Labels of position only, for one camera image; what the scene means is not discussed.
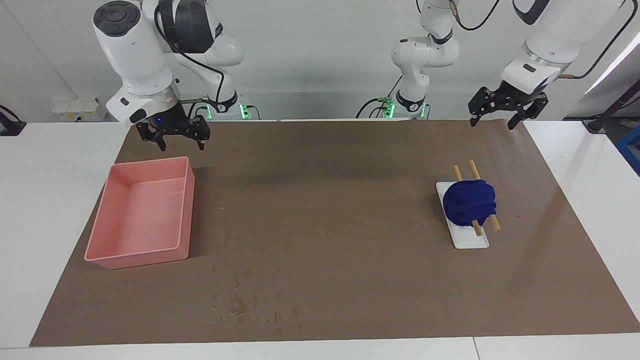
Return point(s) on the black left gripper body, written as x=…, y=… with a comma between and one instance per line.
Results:
x=515, y=99

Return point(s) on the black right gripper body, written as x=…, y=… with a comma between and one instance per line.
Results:
x=170, y=122

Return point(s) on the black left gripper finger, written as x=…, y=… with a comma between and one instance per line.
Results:
x=532, y=111
x=479, y=102

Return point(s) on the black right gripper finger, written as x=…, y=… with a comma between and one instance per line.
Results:
x=160, y=142
x=203, y=132

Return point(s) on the dark blue towel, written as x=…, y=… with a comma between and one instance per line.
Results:
x=470, y=200

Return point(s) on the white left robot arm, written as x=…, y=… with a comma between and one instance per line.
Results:
x=425, y=55

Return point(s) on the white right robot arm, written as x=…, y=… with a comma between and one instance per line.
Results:
x=135, y=55

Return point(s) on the wooden rack rod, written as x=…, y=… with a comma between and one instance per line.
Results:
x=473, y=168
x=457, y=172

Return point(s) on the black stand leg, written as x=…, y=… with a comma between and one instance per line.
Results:
x=602, y=120

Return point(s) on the pink plastic bin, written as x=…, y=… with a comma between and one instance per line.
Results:
x=140, y=215

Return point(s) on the brown paper table mat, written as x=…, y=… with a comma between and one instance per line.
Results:
x=340, y=225

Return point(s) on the white wall power socket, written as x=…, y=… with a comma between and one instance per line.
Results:
x=77, y=109

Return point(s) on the black clamp mount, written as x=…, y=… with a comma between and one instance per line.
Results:
x=9, y=127

